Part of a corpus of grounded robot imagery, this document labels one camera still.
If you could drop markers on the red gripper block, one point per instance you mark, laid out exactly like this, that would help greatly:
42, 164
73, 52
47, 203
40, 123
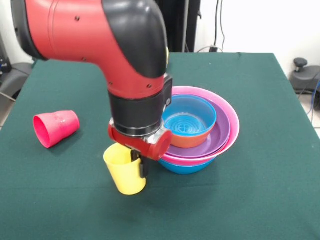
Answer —
150, 146

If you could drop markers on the small orange plastic bowl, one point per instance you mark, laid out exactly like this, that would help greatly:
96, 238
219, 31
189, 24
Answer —
190, 141

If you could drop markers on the purple plastic bowl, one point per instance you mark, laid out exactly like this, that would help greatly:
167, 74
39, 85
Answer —
222, 132
200, 158

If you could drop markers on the small blue plastic bowl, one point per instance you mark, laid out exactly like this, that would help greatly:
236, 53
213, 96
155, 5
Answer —
197, 112

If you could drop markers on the pink plastic bowl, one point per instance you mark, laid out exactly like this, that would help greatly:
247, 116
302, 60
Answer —
235, 130

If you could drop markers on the large blue plastic bowl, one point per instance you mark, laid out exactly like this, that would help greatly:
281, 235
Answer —
186, 168

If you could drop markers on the red plastic cup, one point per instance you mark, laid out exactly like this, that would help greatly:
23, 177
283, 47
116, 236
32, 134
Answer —
57, 126

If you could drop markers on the dark green tablecloth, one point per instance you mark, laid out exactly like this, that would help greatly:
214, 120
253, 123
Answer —
225, 200

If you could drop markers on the black round knob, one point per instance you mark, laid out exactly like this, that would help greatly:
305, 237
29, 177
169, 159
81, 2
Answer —
35, 58

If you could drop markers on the black padded equipment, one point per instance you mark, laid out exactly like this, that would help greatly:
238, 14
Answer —
17, 75

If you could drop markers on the dark device box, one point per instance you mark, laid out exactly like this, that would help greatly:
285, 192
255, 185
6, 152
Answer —
3, 62

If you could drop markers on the black equipment base with knob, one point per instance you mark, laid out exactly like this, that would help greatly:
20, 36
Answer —
306, 77

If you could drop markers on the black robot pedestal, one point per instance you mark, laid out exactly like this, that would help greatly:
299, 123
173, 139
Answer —
185, 25

